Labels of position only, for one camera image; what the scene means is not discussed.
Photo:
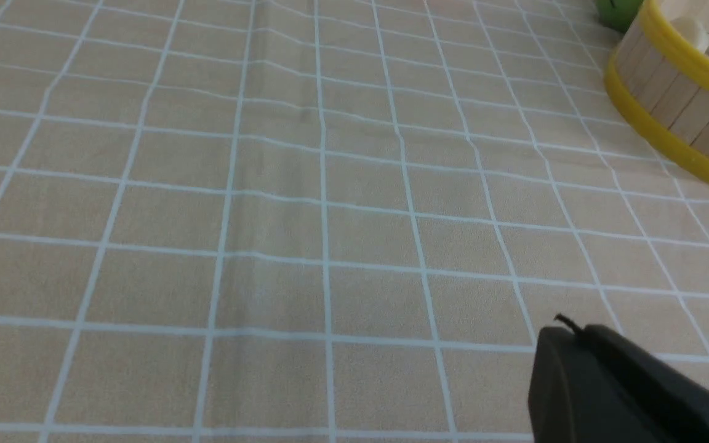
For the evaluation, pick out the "checkered beige tablecloth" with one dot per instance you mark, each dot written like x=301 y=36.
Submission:
x=314 y=221

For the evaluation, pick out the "green toy watermelon ball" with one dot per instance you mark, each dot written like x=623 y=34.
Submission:
x=617 y=15

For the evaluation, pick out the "bamboo steamer tray yellow rim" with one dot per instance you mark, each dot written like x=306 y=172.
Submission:
x=658 y=79

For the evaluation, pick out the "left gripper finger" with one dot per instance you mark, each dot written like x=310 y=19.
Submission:
x=591 y=384

